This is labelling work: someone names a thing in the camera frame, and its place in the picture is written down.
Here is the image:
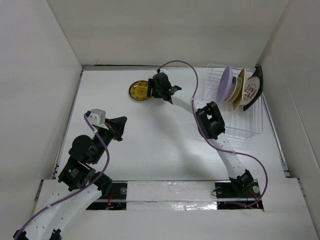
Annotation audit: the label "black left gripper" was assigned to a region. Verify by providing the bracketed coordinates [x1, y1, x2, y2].
[91, 115, 127, 163]

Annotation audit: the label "yellow brown patterned plate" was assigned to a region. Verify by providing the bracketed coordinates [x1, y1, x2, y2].
[128, 80, 151, 102]

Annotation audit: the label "purple round plate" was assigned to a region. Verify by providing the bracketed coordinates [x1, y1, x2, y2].
[216, 66, 233, 103]

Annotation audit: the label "cream plate with motifs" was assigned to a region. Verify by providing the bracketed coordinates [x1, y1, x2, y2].
[225, 77, 243, 104]

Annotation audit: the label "cream plate with ink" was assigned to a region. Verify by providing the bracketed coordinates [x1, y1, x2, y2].
[223, 76, 238, 103]

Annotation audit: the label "bamboo weave pattern tray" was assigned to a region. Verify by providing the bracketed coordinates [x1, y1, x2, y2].
[233, 68, 248, 111]

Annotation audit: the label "white plate red characters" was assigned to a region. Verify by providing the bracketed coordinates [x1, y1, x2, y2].
[240, 76, 261, 106]

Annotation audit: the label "black floral square plate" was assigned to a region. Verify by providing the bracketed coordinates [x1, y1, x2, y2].
[243, 64, 264, 111]

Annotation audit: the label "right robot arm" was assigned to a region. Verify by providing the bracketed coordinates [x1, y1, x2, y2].
[147, 72, 254, 197]

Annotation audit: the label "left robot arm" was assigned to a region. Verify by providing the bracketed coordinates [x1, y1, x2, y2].
[13, 110, 127, 240]

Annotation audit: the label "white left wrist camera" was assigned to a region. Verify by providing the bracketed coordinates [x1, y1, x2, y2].
[84, 109, 106, 126]

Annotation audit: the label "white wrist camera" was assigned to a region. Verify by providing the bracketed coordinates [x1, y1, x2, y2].
[156, 68, 168, 75]
[84, 109, 106, 126]

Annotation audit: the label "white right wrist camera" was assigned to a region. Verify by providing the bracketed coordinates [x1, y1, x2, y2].
[156, 68, 168, 75]

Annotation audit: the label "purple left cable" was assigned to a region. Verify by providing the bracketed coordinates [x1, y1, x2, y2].
[12, 112, 111, 240]

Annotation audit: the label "purple cable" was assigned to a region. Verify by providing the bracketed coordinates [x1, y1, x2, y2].
[157, 60, 269, 209]
[12, 112, 111, 240]

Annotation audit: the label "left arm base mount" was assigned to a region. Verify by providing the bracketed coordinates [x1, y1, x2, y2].
[87, 181, 128, 211]

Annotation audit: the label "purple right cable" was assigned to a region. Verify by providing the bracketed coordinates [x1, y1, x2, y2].
[157, 60, 269, 209]

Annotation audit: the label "white wire dish rack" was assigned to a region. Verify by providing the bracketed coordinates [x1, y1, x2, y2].
[201, 63, 263, 140]

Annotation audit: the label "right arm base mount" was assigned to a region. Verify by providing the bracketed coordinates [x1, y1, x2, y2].
[211, 180, 264, 210]

